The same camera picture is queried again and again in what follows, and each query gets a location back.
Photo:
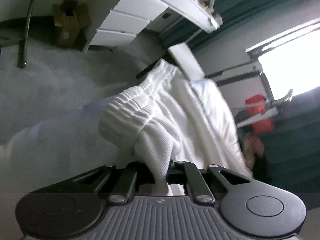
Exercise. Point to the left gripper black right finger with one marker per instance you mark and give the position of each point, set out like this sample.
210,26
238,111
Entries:
188,175

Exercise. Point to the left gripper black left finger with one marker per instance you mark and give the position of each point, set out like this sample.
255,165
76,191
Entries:
124,183

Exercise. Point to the white zip-up jacket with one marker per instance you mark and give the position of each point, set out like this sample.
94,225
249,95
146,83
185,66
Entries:
168,118

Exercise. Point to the pile of clothes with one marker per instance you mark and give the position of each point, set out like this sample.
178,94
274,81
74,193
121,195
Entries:
253,152

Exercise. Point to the pastel tie-dye bed duvet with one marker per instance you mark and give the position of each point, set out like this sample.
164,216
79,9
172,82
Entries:
50,109

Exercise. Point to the dark teal right curtain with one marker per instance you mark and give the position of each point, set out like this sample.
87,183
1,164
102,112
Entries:
290,160

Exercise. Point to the dark teal curtain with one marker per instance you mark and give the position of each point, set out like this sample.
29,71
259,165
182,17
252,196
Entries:
234,13
290,160

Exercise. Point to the garment steamer stand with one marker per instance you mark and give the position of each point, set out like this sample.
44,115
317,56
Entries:
269,111

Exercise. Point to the white stool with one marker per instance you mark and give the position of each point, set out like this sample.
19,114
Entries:
187,62

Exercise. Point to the window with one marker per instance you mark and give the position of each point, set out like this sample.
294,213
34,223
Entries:
290,60

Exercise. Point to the white dressing table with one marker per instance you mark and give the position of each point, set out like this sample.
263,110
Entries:
116,23

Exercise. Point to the dark teal left curtain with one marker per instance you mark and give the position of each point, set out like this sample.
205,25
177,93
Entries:
234,13

